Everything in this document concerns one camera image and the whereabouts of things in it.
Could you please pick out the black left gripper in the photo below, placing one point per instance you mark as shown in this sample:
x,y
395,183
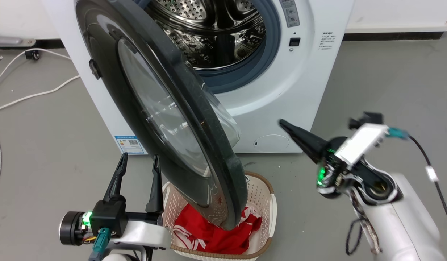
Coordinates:
x,y
107,217

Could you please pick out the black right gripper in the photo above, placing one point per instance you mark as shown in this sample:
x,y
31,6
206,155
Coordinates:
x,y
334,174

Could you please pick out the dark round washing machine door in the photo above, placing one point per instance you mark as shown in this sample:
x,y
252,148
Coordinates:
x,y
194,119

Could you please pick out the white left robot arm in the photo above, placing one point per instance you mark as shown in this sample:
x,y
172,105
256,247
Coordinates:
x,y
143,235

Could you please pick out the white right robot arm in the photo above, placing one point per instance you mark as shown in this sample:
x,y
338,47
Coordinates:
x,y
401,217

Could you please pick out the white front-load washing machine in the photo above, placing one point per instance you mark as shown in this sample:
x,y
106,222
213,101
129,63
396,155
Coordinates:
x,y
288,90

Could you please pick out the black door latch socket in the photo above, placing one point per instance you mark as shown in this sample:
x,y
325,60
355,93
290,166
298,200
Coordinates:
x,y
294,41

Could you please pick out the grey-blue rubber door gasket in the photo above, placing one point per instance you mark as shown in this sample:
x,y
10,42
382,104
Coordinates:
x,y
270,40

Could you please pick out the round white filter cover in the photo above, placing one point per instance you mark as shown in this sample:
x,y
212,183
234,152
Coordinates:
x,y
271,143

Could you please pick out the blue energy label sticker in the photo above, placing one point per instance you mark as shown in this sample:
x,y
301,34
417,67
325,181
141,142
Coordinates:
x,y
130,145

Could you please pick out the white laundry basket brown rim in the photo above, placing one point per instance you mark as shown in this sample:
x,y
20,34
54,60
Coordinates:
x,y
263,203

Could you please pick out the red and white garment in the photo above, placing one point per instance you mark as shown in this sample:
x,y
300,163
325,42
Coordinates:
x,y
216,239

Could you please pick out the grey instruction sticker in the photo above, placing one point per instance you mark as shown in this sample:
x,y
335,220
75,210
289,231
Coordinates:
x,y
290,12

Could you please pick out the stainless steel washer drum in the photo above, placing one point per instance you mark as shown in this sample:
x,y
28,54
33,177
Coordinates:
x,y
223,32

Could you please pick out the small black caster wheel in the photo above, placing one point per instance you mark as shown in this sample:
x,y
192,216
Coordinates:
x,y
32,54

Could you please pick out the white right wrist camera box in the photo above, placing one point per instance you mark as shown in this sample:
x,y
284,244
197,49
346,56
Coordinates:
x,y
363,143

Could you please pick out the grey metal bracket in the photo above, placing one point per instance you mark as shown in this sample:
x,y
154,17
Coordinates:
x,y
9,40

